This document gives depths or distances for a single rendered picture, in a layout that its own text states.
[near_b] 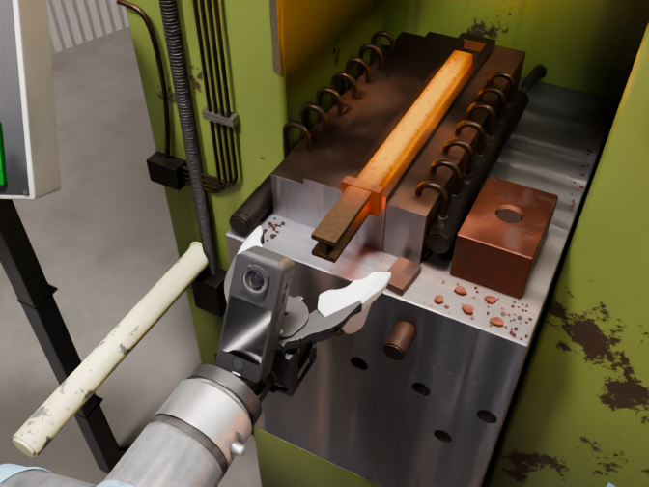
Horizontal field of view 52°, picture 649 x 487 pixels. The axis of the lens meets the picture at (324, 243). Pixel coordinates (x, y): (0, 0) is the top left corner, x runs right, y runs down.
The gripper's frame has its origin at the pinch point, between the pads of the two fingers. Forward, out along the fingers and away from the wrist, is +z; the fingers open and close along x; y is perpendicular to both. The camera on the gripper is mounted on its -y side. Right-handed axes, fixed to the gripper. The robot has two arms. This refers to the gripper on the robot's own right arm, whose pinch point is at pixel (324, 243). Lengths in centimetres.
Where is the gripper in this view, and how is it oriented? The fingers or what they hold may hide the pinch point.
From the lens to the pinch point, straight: 69.0
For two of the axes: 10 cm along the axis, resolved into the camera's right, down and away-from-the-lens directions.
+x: 8.9, 3.2, -3.3
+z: 4.6, -6.2, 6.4
